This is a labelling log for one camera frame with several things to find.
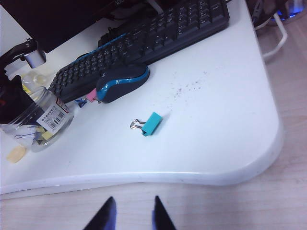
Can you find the pale yellow tape roll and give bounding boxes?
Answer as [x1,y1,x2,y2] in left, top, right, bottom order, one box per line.
[6,146,26,165]

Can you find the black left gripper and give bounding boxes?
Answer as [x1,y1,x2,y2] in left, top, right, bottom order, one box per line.
[0,71,36,123]

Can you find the black computer monitor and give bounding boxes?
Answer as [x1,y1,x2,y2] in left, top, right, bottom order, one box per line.
[0,0,166,54]

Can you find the yellow binder clip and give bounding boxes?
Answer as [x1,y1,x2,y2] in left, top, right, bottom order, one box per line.
[35,126,53,141]

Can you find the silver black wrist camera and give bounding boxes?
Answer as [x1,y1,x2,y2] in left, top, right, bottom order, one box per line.
[0,40,47,72]

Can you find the white raised desk board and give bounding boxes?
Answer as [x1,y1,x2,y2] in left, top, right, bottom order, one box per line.
[0,0,286,196]

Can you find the teal binder clip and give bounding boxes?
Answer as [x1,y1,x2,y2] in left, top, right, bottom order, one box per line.
[130,111,163,138]

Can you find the dark device with blue light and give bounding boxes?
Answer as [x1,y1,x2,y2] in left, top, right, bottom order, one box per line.
[273,0,307,23]

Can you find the black cable bundle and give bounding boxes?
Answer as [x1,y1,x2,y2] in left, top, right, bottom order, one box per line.
[247,0,276,27]

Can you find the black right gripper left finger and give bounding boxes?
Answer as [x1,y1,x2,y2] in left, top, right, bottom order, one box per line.
[83,196,118,230]

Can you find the pink binder clip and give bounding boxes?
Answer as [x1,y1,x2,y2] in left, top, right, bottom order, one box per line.
[86,88,101,104]

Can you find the blue and black mouse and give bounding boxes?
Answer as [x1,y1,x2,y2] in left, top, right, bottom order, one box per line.
[95,64,151,104]

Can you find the black computer keyboard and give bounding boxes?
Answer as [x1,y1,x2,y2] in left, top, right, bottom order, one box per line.
[49,0,230,104]

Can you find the black monitor cable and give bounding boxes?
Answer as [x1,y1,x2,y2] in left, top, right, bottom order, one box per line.
[97,14,129,46]

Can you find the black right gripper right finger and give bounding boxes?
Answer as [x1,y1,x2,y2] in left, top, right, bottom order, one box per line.
[151,195,178,230]

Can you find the white cable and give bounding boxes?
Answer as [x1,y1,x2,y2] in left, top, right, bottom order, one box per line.
[254,11,288,63]

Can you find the blue binder clip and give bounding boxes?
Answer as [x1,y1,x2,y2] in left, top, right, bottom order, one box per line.
[74,97,87,108]

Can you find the round transparent plastic jar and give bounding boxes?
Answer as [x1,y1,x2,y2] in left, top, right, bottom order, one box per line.
[0,86,75,153]

